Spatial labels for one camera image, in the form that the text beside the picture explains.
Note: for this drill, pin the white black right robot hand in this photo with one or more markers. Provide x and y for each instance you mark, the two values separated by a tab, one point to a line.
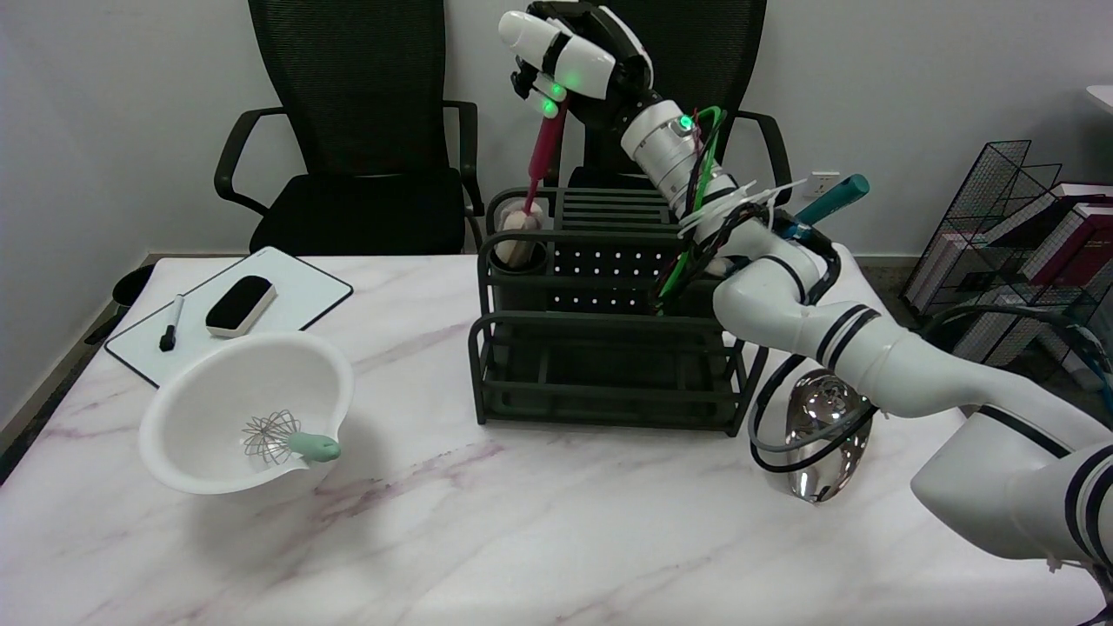
591	61

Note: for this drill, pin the white desk corner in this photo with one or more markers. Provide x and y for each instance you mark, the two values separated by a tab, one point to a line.
1103	96

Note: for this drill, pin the shiny chrome metal object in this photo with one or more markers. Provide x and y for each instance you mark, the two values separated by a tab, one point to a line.
826	435

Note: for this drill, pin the maroon book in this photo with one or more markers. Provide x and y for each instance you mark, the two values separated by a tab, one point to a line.
1083	239

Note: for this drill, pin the black whiteboard marker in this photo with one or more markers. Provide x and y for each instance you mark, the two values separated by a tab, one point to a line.
171	326

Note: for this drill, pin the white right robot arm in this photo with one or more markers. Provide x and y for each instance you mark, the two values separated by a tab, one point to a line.
869	348

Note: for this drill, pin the white book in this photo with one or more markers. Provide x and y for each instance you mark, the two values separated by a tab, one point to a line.
983	335

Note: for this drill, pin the black chair base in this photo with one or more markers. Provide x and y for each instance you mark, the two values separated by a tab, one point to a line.
132	283

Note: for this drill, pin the white plastic mixing bowl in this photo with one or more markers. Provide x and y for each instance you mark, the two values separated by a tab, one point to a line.
226	400

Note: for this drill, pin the white wall socket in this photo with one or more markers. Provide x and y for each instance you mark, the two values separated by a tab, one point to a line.
821	183

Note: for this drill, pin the black white whiteboard eraser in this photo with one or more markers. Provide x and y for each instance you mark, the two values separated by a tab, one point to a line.
239	304

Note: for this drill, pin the dark green kitchen storage rack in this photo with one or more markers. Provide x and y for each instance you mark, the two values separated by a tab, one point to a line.
609	382

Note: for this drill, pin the small white whiteboard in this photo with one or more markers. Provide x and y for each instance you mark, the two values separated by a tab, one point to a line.
296	291

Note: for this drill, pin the black mesh office chair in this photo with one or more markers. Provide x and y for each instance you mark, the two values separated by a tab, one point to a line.
356	174
704	52

